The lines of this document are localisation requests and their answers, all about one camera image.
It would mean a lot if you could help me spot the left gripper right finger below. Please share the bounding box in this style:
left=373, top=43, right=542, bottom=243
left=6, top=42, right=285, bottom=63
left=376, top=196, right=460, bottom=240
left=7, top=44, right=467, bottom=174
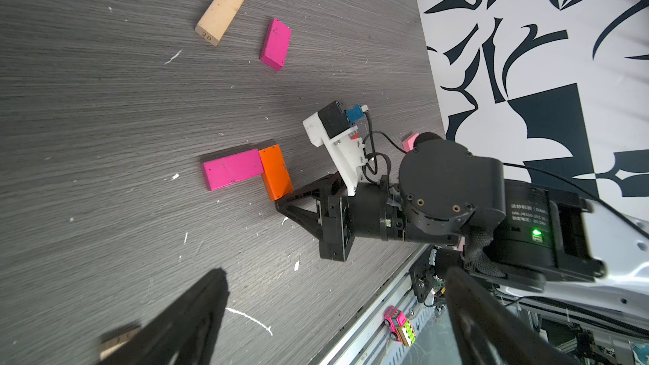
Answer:
left=446, top=267, right=563, bottom=364

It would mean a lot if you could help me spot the natural wood block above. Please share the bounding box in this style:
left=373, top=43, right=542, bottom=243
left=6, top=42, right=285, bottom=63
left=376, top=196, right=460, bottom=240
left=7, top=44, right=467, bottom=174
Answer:
left=194, top=0, right=244, bottom=47
left=99, top=324, right=142, bottom=361

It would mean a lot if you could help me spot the magenta block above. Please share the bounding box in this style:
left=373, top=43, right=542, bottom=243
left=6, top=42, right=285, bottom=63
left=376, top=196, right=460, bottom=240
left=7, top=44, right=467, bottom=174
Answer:
left=260, top=19, right=292, bottom=71
left=201, top=149, right=264, bottom=191

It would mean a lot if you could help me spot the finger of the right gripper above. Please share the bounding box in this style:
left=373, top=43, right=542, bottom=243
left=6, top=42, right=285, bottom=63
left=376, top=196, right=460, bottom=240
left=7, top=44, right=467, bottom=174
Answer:
left=283, top=172, right=341, bottom=203
left=275, top=197, right=323, bottom=241

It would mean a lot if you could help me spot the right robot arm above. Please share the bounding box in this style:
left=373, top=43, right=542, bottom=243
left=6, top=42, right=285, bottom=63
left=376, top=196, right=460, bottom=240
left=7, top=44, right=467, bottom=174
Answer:
left=277, top=133, right=648, bottom=318

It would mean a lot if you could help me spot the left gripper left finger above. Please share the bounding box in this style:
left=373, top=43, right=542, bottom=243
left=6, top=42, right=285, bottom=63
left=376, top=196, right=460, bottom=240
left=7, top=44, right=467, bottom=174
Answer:
left=100, top=268, right=229, bottom=365

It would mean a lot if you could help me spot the small pink toy car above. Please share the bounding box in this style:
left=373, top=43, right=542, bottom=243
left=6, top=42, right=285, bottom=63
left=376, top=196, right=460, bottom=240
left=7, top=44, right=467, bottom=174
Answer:
left=383, top=306, right=416, bottom=347

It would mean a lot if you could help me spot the orange block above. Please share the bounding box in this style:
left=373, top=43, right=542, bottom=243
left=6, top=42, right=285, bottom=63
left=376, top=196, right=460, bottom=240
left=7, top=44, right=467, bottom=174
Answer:
left=259, top=145, right=293, bottom=201

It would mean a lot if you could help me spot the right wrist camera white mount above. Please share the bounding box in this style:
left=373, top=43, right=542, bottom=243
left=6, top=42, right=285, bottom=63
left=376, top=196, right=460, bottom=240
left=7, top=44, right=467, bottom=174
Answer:
left=303, top=101, right=368, bottom=196

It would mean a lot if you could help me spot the pink tray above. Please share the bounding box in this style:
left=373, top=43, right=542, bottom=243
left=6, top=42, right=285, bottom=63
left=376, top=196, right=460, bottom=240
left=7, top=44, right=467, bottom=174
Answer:
left=402, top=133, right=419, bottom=152

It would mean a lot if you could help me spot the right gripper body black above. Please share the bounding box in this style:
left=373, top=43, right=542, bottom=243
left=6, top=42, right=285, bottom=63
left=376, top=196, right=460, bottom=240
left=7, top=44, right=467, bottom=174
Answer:
left=319, top=182, right=406, bottom=262

